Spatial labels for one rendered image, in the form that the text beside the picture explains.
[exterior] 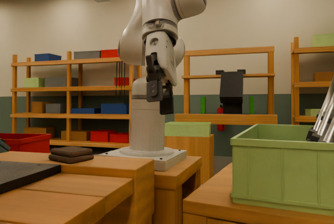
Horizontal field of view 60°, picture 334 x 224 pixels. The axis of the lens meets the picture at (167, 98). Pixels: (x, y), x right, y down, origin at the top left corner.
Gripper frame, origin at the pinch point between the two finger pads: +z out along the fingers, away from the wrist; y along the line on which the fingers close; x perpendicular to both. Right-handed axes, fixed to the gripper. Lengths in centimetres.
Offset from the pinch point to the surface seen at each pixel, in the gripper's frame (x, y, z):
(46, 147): 66, 51, -4
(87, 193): 13.6, -4.1, 18.0
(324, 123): -41, 40, -2
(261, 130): -25, 79, -10
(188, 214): 0.4, 26.8, 22.8
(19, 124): 525, 533, -177
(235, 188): -12.7, 25.5, 16.6
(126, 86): 196, 441, -203
